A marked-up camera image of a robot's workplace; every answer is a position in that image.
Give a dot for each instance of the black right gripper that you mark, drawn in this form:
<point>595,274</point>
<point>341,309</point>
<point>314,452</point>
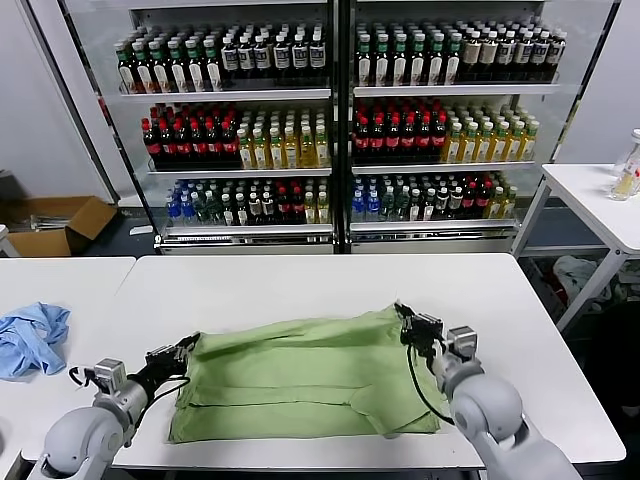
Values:
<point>425,342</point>

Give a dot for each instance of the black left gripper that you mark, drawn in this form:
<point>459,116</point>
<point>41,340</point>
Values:
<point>157,372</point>

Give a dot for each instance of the light green polo shirt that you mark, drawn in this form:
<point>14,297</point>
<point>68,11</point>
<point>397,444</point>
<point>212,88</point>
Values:
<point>300,380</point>

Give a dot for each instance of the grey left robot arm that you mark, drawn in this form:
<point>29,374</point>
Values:
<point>75,435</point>

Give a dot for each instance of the white beverage cooler cabinet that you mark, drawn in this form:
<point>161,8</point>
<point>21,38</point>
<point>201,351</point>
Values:
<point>429,243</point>
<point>249,240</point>

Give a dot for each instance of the white cooler shelf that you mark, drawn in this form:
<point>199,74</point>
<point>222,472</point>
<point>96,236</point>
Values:
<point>249,230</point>
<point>429,226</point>
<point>239,173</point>
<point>439,169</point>
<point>224,96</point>
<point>449,91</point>

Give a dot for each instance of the small dark bottle white cap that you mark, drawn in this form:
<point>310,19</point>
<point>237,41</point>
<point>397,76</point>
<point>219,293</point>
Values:
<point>428,205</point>
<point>241,210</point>
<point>414,206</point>
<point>441,203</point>
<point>269,208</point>
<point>455,202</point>
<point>227,211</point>
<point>255,208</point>

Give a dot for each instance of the small clear water bottle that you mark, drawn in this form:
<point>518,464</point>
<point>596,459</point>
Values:
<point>386,205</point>
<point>213,210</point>
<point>400,205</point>
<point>199,210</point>

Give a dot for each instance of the white paper scrap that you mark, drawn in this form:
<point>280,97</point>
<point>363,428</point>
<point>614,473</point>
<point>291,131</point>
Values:
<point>140,231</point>

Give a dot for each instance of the small blue drink bottle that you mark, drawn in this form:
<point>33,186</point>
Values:
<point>357,206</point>
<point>186,210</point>
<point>172,210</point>
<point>371,206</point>

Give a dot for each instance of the small cola bottle red cap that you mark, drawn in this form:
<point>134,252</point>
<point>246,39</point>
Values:
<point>482,201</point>
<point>283,206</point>
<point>297,206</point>
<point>469,202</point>

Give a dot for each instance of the crumpled light blue shirt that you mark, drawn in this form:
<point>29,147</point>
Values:
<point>30,345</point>

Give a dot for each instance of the small yellow tea bottle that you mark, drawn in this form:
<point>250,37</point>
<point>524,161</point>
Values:
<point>495,204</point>
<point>309,209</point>
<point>508,203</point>
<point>322,209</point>

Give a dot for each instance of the pale cloth pile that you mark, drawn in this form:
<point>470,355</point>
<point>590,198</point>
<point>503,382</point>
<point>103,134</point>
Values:
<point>574,275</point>

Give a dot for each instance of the brown cardboard box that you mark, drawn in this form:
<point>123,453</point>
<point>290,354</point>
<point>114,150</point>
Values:
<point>39,244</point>

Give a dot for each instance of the grey metal rods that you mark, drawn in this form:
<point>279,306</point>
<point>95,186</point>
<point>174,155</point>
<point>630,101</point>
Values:
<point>34,223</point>

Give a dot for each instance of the small white table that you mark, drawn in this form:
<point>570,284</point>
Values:
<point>2,230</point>

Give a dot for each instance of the white side table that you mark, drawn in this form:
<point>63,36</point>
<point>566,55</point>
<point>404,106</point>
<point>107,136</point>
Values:
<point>589,195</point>

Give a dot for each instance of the glass bottle yellow contents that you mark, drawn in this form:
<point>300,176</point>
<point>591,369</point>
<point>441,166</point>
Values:
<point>621,188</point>

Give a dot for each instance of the dark tea bottle green cap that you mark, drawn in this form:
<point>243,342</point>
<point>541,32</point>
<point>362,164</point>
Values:
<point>177,73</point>
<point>212,71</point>
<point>399,63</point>
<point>452,61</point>
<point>363,63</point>
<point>126,75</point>
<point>143,75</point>
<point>435,62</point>
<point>381,63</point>
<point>160,74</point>
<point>195,72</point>
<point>417,63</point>

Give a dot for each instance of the dark bottle beige label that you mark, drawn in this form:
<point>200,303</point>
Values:
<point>469,56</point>
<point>487,56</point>

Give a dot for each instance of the dark drink bottle white cap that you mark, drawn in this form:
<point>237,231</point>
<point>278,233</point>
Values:
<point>522,55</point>
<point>262,59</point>
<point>504,55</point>
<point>280,58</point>
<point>229,60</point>
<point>556,53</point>
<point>316,57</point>
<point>246,59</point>
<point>539,54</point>
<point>299,58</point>

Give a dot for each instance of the glass cooler door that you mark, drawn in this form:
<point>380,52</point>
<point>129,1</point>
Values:
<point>85,60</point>
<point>588,75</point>

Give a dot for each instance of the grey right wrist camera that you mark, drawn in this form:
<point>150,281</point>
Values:
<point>462,340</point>

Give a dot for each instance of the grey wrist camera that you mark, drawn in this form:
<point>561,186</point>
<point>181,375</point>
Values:
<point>462,340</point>
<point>109,375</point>

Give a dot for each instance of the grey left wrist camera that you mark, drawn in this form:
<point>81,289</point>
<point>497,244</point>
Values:
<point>109,375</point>

